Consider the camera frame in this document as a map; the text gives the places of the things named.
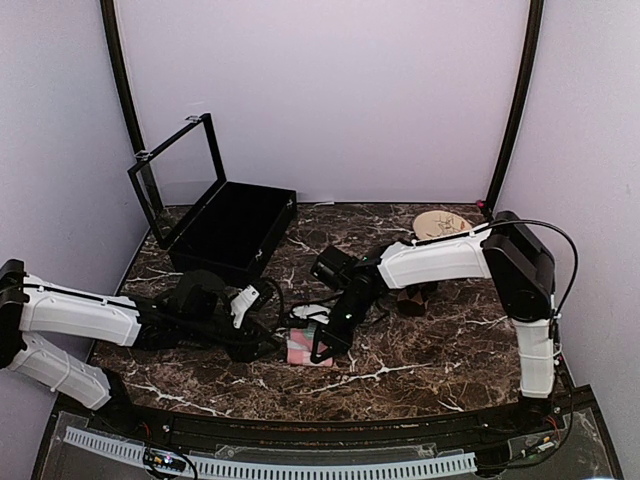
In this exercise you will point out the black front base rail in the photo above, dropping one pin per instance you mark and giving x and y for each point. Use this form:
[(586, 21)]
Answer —
[(477, 430)]

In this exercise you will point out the right black frame post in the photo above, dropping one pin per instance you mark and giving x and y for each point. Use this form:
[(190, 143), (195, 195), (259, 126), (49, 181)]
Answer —
[(526, 65)]

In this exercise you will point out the brown argyle sock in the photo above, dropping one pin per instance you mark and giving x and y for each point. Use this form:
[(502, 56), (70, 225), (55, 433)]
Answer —
[(412, 300)]

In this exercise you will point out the pink teal patterned sock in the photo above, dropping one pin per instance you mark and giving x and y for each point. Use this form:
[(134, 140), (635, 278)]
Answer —
[(299, 347)]

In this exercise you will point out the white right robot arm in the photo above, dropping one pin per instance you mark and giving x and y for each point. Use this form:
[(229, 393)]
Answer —
[(504, 250)]

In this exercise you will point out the white slotted cable duct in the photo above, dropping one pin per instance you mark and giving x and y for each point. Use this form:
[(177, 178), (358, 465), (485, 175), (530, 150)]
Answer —
[(246, 463)]

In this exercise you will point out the black storage box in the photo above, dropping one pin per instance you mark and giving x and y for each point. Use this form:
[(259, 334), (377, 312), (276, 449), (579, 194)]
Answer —
[(233, 232)]

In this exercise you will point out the left black frame post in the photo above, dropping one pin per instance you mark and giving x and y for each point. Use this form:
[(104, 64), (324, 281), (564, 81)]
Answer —
[(121, 78)]

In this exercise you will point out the black frame post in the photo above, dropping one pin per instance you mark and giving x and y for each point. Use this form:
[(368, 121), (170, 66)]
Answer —
[(526, 65), (121, 78)]

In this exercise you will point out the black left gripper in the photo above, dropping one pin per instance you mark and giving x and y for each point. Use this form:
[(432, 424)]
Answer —
[(244, 350)]

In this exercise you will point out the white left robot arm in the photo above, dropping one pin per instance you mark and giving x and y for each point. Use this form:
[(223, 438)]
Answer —
[(31, 307)]

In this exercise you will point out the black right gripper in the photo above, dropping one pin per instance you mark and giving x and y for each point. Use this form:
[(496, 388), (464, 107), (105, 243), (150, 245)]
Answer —
[(339, 342)]

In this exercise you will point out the black box glass lid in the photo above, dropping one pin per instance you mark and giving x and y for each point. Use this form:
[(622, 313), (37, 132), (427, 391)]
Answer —
[(174, 181)]

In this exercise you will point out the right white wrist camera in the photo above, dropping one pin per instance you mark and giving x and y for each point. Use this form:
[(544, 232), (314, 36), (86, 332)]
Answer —
[(311, 312)]

